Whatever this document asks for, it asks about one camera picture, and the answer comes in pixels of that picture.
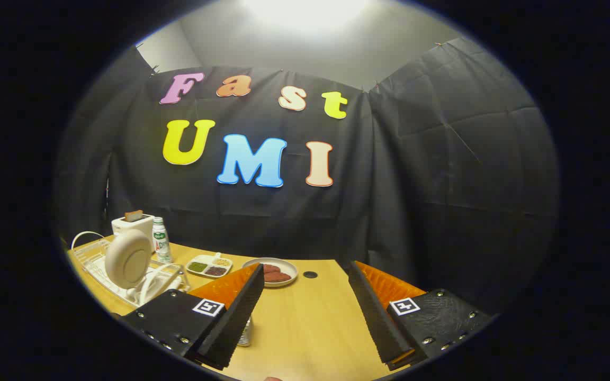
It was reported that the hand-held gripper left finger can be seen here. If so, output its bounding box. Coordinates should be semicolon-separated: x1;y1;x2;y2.
119;262;265;371

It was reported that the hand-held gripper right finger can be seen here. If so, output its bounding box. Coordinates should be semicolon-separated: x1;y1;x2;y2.
347;259;497;371

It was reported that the metal wire basket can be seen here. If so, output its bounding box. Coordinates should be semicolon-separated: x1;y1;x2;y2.
238;315;253;348

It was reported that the white plate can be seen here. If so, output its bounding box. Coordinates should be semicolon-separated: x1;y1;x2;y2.
105;229;153;289

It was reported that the white wire dish rack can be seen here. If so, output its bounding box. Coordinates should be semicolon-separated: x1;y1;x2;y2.
71;231;189;309

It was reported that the white divided condiment dish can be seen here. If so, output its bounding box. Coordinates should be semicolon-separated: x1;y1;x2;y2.
185;253;233;278

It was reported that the small beige plate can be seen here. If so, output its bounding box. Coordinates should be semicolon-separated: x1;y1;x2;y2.
241;257;299;287

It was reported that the white bottle with green label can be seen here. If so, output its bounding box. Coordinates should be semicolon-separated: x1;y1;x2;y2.
152;217;172;264

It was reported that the white toaster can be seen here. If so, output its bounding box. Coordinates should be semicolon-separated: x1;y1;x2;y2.
112;213;156;240

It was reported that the black backdrop cloth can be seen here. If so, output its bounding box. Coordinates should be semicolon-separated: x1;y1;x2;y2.
53;36;560;318

